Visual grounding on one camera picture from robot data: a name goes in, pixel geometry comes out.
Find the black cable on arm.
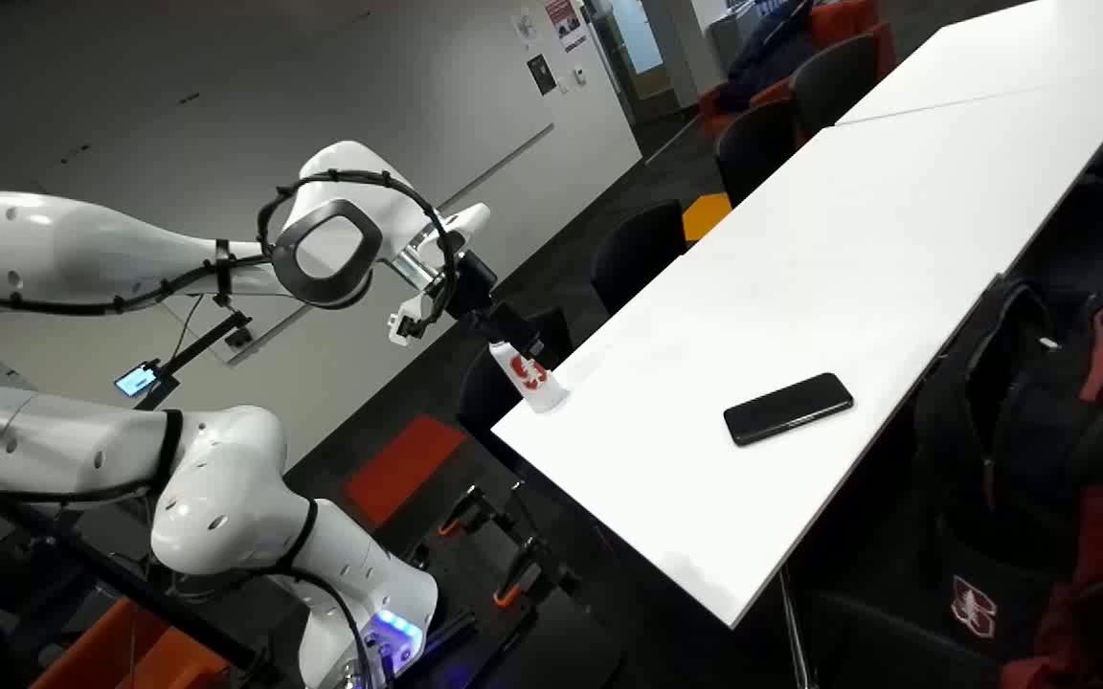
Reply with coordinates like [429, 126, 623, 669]
[0, 169, 471, 323]

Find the black orange bar clamp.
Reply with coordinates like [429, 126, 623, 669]
[433, 483, 500, 544]
[489, 536, 560, 617]

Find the red lounge chair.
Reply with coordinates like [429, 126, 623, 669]
[807, 0, 905, 55]

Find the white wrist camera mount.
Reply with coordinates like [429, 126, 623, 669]
[383, 235, 493, 346]

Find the black and red backpack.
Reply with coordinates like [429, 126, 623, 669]
[816, 272, 1103, 689]

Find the orange seat cushion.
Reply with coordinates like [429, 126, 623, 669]
[679, 187, 735, 248]

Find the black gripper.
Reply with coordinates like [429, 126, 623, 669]
[444, 248, 560, 377]

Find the orange floor cushion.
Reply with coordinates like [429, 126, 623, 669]
[27, 594, 236, 689]

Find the white card with red print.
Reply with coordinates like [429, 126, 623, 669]
[487, 335, 574, 419]

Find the black bracket with lit screen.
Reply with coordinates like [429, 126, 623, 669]
[112, 311, 256, 414]

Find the black calculator with cover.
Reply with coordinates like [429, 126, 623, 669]
[720, 368, 859, 453]

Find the red wall poster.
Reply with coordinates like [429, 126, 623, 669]
[542, 0, 587, 41]

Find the dark wall poster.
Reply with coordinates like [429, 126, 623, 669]
[526, 50, 563, 100]

